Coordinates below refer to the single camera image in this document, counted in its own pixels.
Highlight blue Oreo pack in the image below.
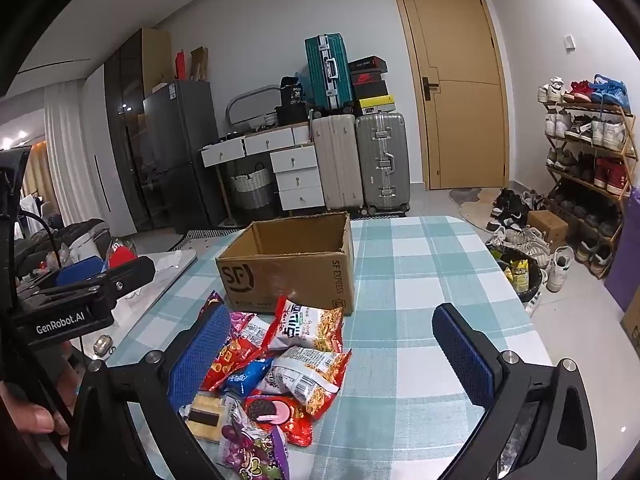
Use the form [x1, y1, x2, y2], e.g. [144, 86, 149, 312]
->
[221, 356, 273, 398]

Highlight red Oreo pack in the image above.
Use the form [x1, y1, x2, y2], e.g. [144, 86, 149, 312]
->
[244, 396, 312, 448]

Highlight woven laundry basket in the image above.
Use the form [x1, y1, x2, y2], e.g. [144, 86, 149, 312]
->
[230, 162, 277, 221]

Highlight teal suitcase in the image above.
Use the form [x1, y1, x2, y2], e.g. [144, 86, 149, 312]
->
[305, 34, 354, 114]

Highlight shoe rack with shoes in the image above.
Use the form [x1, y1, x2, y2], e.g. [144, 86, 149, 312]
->
[537, 74, 639, 278]

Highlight red cone chips bag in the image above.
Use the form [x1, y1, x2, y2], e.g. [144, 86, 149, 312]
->
[200, 336, 270, 391]

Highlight silver suitcase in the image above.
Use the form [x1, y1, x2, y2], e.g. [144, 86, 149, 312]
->
[356, 112, 410, 216]

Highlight person's left hand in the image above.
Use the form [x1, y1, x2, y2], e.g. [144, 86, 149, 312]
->
[1, 382, 70, 451]

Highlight black refrigerator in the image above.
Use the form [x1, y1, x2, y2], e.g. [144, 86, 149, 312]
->
[143, 80, 224, 233]

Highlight purple grape candy bag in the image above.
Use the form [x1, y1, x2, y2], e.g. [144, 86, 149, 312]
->
[216, 398, 290, 480]

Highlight purple pink snack bag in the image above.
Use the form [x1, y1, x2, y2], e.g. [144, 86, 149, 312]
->
[198, 290, 256, 339]

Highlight noodle snack bag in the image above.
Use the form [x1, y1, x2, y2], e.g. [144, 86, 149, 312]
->
[266, 296, 343, 352]
[271, 347, 352, 420]

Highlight door mat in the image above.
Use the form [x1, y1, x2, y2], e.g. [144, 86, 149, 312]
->
[449, 188, 501, 232]

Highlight red pouch on side table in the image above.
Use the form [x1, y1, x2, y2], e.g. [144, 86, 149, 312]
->
[105, 238, 138, 270]

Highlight white drawer desk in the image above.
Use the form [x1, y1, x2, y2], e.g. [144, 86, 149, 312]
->
[200, 122, 326, 211]

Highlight oval mirror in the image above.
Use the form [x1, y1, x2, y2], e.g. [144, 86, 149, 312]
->
[226, 84, 281, 132]

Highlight noodle snack bag front side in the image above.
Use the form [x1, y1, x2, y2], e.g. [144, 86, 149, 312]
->
[266, 296, 343, 352]

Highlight noodle snack bag back side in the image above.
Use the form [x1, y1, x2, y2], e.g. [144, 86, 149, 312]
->
[271, 347, 352, 420]

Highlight black cable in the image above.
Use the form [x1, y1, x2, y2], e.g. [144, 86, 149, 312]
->
[19, 209, 64, 271]

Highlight clear-wrapped biscuit sandwich pack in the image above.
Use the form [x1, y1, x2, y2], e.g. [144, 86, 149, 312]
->
[179, 391, 226, 442]

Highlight black trash bin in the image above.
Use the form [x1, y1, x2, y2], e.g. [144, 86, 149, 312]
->
[488, 245, 544, 304]

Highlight teal checkered tablecloth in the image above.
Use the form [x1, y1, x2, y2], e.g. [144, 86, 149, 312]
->
[106, 214, 554, 480]

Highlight wooden door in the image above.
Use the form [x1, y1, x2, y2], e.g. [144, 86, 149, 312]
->
[396, 0, 509, 190]

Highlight brown SF cardboard box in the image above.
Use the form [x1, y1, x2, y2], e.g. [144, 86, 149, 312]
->
[216, 211, 355, 315]

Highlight purple paper bag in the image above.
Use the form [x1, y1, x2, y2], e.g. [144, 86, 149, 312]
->
[605, 188, 640, 312]

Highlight small cardboard box on floor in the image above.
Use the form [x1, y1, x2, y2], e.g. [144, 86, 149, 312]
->
[527, 210, 568, 250]

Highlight dark glass cabinet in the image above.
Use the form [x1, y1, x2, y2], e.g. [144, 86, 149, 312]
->
[103, 28, 174, 232]

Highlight white side table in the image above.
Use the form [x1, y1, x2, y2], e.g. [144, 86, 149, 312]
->
[81, 249, 198, 360]

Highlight beige suitcase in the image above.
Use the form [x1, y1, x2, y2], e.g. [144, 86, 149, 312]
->
[310, 115, 364, 210]

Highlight small metal earbud case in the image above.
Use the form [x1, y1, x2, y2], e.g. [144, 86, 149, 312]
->
[93, 334, 114, 359]

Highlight stacked shoe boxes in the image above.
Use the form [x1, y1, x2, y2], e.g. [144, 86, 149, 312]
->
[348, 55, 396, 115]

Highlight patterned floor rug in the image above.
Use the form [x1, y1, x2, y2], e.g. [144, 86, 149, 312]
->
[169, 228, 242, 252]

